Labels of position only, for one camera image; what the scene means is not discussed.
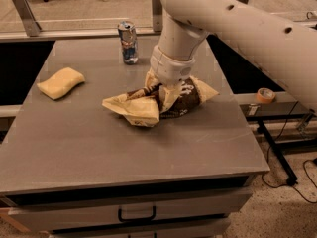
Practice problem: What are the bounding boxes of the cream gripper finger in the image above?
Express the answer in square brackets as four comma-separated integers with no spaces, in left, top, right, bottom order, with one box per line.
[145,68,161,89]
[159,81,182,113]

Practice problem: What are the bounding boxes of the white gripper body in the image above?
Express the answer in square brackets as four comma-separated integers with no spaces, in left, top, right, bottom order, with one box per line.
[150,46,195,85]

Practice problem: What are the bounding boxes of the brown sea salt chip bag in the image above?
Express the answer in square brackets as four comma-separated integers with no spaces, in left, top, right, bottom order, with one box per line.
[102,76,218,127]

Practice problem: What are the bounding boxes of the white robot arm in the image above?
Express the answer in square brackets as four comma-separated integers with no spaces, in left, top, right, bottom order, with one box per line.
[151,0,317,111]

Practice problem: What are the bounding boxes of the silver blue drink can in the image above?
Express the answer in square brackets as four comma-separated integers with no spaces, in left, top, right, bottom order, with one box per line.
[118,21,138,64]

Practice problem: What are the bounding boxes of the yellow sponge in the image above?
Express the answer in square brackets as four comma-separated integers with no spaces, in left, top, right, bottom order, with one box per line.
[37,67,85,100]

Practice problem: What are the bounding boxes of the orange tape roll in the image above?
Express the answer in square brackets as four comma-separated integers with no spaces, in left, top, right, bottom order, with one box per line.
[256,88,275,104]

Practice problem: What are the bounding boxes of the black metal stand leg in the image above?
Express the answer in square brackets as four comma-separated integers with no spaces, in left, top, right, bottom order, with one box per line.
[257,120,297,186]

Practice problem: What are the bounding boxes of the grey lower drawer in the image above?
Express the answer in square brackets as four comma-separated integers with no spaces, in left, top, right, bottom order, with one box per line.
[49,218,230,238]

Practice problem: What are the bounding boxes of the grey drawer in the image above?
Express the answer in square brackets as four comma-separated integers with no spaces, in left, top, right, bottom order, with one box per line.
[49,218,230,238]
[9,187,252,231]

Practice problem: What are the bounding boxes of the grey upper drawer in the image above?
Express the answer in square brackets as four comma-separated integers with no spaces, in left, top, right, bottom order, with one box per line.
[9,187,252,231]

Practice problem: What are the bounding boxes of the middle metal railing bracket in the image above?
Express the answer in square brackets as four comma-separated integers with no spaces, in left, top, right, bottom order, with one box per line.
[152,0,162,32]

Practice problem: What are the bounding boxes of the black floor cable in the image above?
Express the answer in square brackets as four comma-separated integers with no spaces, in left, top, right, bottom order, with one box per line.
[261,101,317,205]

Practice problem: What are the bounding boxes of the left metal railing bracket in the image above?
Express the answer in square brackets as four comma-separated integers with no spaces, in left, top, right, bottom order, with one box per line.
[12,0,42,37]

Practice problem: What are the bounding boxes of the black drawer handle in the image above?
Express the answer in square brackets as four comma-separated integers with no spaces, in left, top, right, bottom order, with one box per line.
[117,206,157,223]

